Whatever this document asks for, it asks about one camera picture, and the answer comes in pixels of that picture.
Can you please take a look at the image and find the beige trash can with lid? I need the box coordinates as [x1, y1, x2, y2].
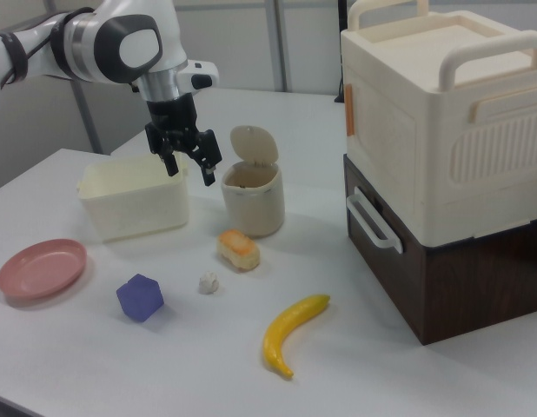
[220, 125, 286, 238]

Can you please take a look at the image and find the white plastic basket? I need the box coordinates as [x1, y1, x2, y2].
[76, 153, 190, 243]

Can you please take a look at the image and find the crumpled white paper ball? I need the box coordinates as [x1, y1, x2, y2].
[198, 271, 222, 295]

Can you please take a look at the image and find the pink plastic plate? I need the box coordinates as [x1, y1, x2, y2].
[0, 238, 88, 300]

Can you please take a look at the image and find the dark brown wooden drawer box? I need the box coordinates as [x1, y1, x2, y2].
[342, 155, 537, 347]

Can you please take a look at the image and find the toy bread loaf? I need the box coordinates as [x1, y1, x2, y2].
[216, 229, 261, 274]

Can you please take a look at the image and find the yellow toy banana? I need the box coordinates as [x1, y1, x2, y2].
[262, 294, 331, 379]

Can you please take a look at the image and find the cream plastic storage box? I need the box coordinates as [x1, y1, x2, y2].
[340, 0, 537, 247]

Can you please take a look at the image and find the black cable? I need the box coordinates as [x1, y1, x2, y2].
[334, 0, 348, 104]

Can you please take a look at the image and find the purple polyhedron block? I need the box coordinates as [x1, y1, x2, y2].
[116, 273, 165, 323]

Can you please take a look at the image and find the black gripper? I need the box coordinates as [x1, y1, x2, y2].
[144, 94, 222, 188]

